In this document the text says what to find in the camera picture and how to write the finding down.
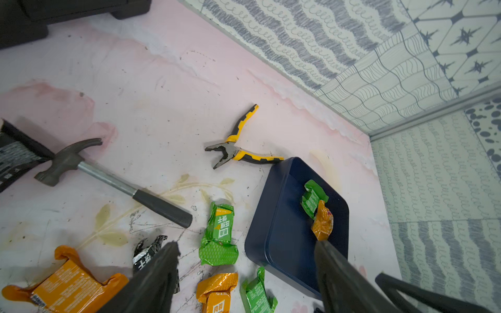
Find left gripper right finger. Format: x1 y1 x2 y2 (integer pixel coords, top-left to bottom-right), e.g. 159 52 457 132
314 239 494 313

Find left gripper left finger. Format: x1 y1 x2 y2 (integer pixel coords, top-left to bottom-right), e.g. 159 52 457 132
99 242 180 313

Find tiny black cookie packet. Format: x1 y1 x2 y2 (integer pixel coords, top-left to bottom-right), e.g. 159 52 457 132
133 235 180 294

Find orange snack packet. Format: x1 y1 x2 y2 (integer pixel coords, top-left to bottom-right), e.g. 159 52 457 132
196 273 239 313
311 200 333 241
1 245 129 312

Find green snack packet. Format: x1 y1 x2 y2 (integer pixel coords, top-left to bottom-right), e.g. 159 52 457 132
301 179 330 219
240 267 278 313
198 202 239 266

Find dark blue storage box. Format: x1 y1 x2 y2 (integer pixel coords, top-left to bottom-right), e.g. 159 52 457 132
245 157 350 300

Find yellow black pliers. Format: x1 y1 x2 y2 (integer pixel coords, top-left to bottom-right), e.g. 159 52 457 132
204 104 284 170

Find black plastic tool case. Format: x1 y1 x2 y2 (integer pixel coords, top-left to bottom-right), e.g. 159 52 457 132
1 0 152 49

